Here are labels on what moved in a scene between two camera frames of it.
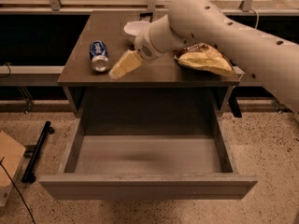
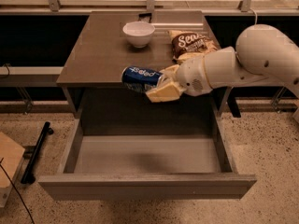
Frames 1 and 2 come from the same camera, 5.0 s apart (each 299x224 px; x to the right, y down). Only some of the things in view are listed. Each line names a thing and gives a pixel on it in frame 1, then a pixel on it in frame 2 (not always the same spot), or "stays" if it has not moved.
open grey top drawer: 149,155 stays
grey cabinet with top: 159,97 stays
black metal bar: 29,176 stays
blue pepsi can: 100,58 -> 140,79
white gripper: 144,44 -> 191,76
